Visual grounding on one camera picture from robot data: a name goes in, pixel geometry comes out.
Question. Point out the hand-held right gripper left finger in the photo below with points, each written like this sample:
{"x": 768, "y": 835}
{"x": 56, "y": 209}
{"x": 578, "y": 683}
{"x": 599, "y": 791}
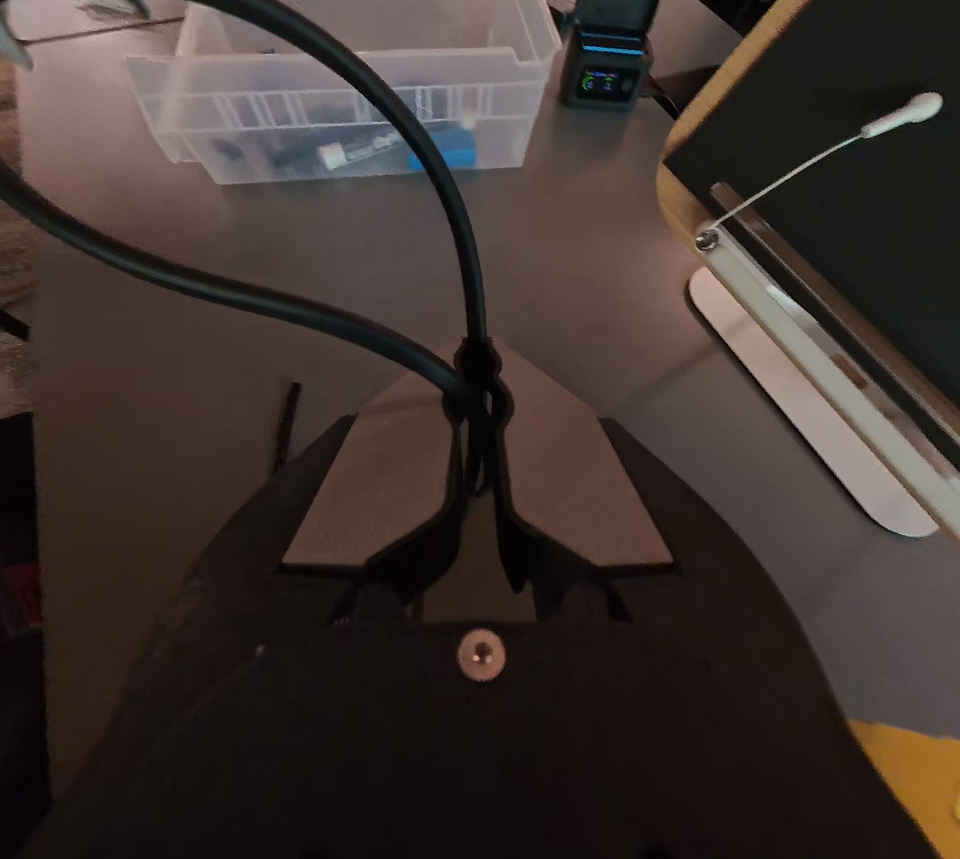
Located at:
{"x": 382, "y": 491}

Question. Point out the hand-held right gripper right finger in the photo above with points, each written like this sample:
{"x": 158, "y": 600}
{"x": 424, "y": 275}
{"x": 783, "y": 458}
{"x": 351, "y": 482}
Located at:
{"x": 570, "y": 491}

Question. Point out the blue box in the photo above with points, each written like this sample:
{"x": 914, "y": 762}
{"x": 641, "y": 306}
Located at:
{"x": 461, "y": 150}

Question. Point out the clear plastic bin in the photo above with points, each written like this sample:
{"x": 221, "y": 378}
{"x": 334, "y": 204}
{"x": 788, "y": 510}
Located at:
{"x": 337, "y": 49}

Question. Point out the small black screen device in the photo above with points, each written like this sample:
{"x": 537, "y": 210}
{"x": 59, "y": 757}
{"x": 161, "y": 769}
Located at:
{"x": 611, "y": 41}

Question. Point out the yellow plastic bin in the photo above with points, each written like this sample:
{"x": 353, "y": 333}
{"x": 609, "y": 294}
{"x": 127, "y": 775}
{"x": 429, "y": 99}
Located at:
{"x": 915, "y": 784}

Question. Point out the black pegboard stand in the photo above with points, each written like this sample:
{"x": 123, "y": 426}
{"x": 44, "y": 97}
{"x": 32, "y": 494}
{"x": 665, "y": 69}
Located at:
{"x": 862, "y": 49}

